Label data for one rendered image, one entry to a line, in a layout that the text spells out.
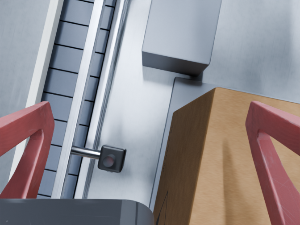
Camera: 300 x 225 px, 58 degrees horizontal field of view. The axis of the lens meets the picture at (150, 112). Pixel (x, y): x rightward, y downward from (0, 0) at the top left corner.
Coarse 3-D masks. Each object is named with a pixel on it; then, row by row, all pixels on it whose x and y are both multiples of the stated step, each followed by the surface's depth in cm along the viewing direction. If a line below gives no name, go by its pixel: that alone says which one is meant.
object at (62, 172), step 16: (96, 0) 34; (96, 16) 34; (96, 32) 34; (80, 64) 34; (80, 80) 34; (80, 96) 34; (80, 112) 34; (64, 144) 33; (64, 160) 33; (64, 176) 33
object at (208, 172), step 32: (224, 96) 18; (256, 96) 18; (192, 128) 23; (224, 128) 18; (192, 160) 20; (224, 160) 18; (288, 160) 18; (160, 192) 38; (192, 192) 18; (224, 192) 18; (256, 192) 18; (160, 224) 31; (192, 224) 17; (224, 224) 17; (256, 224) 17
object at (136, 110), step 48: (0, 0) 48; (48, 0) 48; (144, 0) 48; (240, 0) 48; (288, 0) 48; (0, 48) 47; (240, 48) 48; (288, 48) 48; (0, 96) 47; (144, 96) 47; (288, 96) 47; (144, 144) 46; (0, 192) 46; (96, 192) 46; (144, 192) 46
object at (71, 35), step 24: (72, 0) 43; (72, 24) 42; (72, 48) 42; (96, 48) 42; (48, 72) 42; (72, 72) 43; (96, 72) 42; (48, 96) 42; (72, 96) 42; (48, 168) 41; (72, 168) 41; (48, 192) 41; (72, 192) 41
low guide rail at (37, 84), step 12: (60, 0) 40; (48, 12) 39; (60, 12) 41; (48, 24) 39; (48, 36) 39; (48, 48) 39; (48, 60) 40; (36, 72) 38; (36, 84) 38; (36, 96) 38; (24, 144) 38; (12, 168) 38
